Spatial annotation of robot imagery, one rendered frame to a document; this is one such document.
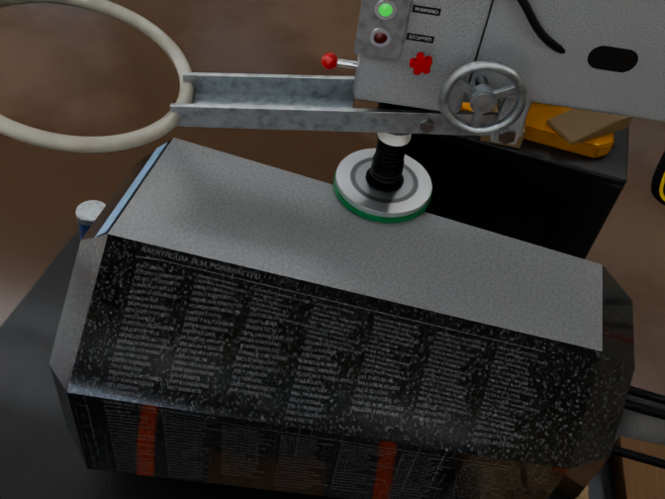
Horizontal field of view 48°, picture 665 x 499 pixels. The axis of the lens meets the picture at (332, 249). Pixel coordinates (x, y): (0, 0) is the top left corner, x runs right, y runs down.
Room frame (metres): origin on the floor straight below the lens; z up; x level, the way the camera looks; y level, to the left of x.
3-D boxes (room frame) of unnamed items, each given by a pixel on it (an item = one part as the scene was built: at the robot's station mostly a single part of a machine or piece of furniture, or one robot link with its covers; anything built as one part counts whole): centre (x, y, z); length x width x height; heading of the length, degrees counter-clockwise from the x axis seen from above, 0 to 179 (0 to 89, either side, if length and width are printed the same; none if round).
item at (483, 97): (1.13, -0.21, 1.18); 0.15 x 0.10 x 0.15; 92
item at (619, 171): (1.85, -0.47, 0.37); 0.66 x 0.66 x 0.74; 80
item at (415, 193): (1.24, -0.09, 0.83); 0.21 x 0.21 x 0.01
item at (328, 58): (1.17, 0.04, 1.15); 0.08 x 0.03 x 0.03; 92
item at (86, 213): (1.66, 0.79, 0.08); 0.10 x 0.10 x 0.13
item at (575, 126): (1.66, -0.60, 0.80); 0.20 x 0.10 x 0.05; 125
